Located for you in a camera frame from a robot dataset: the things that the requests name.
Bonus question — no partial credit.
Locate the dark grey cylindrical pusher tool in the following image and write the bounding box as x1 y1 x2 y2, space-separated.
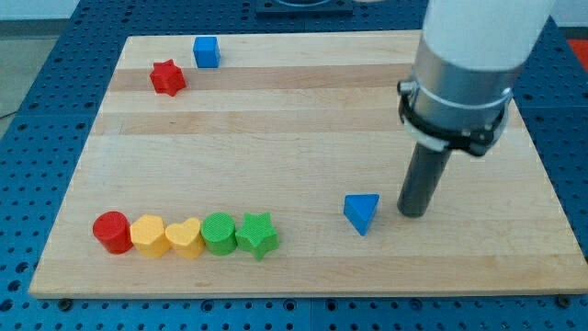
397 143 451 218

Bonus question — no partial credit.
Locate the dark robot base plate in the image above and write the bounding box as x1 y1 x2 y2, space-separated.
255 0 353 18

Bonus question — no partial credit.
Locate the red star block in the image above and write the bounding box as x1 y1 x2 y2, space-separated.
150 59 187 97

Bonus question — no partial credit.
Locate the blue cube block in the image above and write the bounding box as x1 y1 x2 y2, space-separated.
193 36 221 68

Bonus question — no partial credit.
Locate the yellow hexagon block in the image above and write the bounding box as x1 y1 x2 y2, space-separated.
130 214 171 258

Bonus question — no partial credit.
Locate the wooden board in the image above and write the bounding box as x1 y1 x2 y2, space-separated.
29 30 587 299

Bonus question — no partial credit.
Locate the green cylinder block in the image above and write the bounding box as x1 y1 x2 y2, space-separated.
201 212 237 256

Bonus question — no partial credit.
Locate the yellow heart block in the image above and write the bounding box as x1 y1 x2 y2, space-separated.
165 218 206 259

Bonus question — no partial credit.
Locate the green star block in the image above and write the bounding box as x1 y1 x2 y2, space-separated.
235 212 279 261

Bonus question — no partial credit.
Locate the red cylinder block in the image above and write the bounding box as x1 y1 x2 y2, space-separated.
92 211 133 255

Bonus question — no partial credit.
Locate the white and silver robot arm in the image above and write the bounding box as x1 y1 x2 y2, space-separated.
398 0 555 156

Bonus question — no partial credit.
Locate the blue triangle block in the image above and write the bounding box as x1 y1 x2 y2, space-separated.
344 194 379 236

